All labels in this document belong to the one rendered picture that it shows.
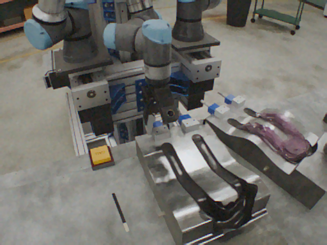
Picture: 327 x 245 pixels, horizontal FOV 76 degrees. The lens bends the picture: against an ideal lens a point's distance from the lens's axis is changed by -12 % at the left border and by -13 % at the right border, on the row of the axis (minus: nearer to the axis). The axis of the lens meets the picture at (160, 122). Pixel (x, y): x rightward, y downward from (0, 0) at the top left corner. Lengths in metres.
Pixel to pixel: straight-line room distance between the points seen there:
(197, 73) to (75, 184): 0.64
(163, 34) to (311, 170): 0.59
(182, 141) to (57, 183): 0.44
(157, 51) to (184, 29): 0.50
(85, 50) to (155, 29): 0.43
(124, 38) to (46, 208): 0.56
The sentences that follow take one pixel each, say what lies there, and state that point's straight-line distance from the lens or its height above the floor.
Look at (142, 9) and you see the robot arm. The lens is 0.75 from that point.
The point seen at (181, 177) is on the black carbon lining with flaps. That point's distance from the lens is 0.71.
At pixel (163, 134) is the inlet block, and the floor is 0.91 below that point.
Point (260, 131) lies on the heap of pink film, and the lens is 0.85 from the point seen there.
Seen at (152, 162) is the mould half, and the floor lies 0.89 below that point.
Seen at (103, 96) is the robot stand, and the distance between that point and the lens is 0.92.
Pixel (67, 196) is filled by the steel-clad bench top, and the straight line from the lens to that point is 0.82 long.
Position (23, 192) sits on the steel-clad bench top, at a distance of 0.89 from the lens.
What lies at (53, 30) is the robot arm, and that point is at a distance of 0.83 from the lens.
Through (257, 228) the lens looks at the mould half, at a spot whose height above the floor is 0.86.
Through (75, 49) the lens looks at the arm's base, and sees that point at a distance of 0.96.
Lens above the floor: 1.46
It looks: 41 degrees down
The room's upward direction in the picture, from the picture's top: straight up
